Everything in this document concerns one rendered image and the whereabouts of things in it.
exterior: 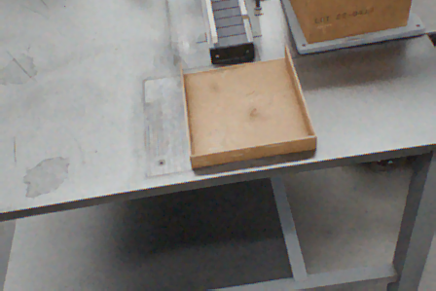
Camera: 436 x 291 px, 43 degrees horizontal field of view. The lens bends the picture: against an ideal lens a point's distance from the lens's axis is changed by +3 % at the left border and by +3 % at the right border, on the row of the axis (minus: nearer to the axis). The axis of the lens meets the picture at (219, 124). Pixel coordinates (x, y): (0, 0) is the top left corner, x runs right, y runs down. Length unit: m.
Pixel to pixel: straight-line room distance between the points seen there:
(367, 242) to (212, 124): 0.96
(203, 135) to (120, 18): 0.53
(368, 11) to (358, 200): 0.93
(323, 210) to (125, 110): 1.01
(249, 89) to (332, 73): 0.20
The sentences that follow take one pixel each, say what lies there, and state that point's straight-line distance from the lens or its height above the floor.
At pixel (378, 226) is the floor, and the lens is 2.03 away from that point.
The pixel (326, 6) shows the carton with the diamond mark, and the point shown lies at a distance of 1.30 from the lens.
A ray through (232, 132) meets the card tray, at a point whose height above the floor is 0.83.
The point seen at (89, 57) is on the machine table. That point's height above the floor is 0.83.
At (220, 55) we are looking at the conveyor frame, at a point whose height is 0.85.
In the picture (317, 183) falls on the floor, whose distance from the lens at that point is 2.12.
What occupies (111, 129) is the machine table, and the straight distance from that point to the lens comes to 1.24.
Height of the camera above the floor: 1.69
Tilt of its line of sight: 46 degrees down
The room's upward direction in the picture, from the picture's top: 9 degrees counter-clockwise
